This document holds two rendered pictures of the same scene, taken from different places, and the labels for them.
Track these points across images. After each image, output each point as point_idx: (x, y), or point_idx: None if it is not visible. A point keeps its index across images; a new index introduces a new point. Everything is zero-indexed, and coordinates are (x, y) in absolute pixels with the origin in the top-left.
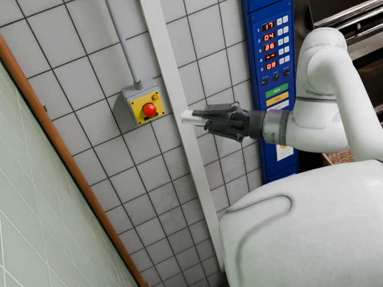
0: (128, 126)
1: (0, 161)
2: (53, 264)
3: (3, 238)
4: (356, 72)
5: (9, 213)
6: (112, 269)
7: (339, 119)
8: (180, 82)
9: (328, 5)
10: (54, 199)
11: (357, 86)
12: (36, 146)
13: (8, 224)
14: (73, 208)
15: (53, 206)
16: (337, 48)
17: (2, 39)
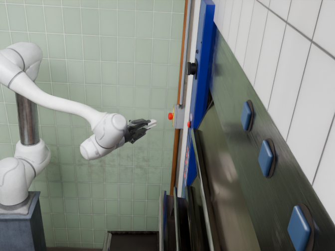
0: None
1: (103, 39)
2: (86, 64)
3: (73, 35)
4: (76, 107)
5: (85, 40)
6: (140, 146)
7: (88, 140)
8: (184, 128)
9: (197, 188)
10: (128, 81)
11: (67, 101)
12: (152, 74)
13: (80, 39)
14: (144, 105)
15: (120, 77)
16: (101, 116)
17: (183, 45)
